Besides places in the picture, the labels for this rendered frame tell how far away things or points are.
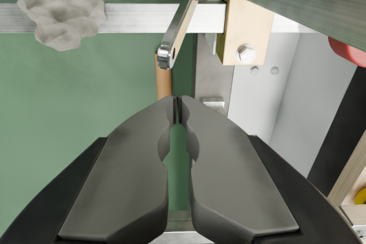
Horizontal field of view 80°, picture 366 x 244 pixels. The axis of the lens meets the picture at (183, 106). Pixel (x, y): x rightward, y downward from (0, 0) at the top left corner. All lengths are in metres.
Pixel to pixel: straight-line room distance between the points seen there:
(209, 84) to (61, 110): 1.14
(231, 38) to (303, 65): 0.32
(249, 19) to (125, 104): 1.14
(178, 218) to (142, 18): 0.25
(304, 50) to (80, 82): 1.10
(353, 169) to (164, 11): 0.35
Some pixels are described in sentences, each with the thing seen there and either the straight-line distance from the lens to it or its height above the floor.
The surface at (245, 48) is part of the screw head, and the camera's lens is 0.26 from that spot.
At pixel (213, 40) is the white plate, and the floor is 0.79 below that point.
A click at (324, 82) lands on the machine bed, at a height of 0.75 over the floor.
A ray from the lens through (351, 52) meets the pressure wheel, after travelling 0.28.
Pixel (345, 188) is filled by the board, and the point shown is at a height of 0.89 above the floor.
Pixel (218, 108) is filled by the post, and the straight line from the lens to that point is 0.45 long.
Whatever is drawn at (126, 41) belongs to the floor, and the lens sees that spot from 1.18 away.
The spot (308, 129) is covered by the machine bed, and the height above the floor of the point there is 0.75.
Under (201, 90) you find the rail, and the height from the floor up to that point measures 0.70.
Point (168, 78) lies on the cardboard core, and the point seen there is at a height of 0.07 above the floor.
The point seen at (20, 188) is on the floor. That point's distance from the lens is 2.13.
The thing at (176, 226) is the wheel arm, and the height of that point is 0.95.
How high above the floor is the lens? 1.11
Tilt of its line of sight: 58 degrees down
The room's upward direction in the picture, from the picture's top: 176 degrees clockwise
